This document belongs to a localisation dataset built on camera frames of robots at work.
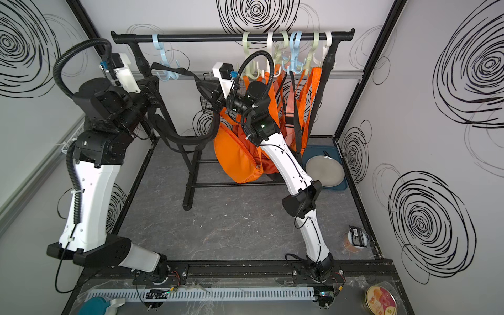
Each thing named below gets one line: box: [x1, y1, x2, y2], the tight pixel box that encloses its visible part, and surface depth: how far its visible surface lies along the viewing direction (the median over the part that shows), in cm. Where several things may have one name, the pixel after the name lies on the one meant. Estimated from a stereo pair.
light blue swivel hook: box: [289, 30, 304, 74], surface depth 54 cm
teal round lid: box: [78, 296, 111, 315], surface depth 63 cm
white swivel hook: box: [312, 30, 333, 66], surface depth 54 cm
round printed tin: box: [364, 284, 398, 315], surface depth 67 cm
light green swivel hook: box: [303, 32, 319, 76], surface depth 59 cm
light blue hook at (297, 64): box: [282, 30, 307, 75], surface depth 54 cm
